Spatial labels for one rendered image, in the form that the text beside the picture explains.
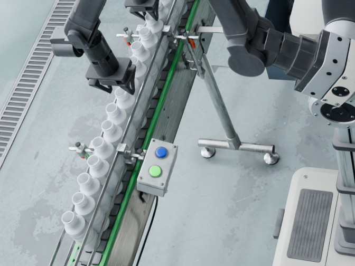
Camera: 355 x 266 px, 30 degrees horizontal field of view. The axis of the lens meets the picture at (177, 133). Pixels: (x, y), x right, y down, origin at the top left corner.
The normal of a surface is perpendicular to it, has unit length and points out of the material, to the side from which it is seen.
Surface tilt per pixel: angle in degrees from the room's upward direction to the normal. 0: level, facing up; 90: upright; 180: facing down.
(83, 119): 0
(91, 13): 83
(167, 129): 90
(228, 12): 89
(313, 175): 0
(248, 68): 89
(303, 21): 0
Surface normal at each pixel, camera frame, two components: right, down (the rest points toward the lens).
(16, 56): -0.28, -0.55
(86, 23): -0.22, 0.85
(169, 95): 0.92, 0.08
